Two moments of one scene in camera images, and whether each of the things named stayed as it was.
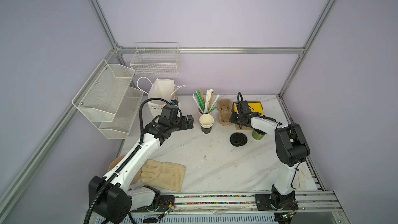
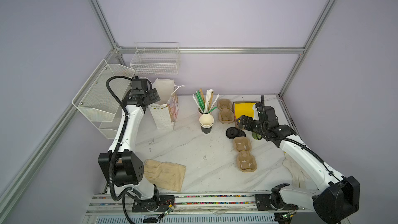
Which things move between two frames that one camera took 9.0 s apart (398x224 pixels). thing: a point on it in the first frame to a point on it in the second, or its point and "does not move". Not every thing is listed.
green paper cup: (258, 134) does not move
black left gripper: (184, 125) to (153, 95)
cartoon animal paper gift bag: (161, 88) does not move
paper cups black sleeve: (206, 121) does not move
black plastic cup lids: (238, 139) to (232, 132)
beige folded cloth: (168, 175) does not move
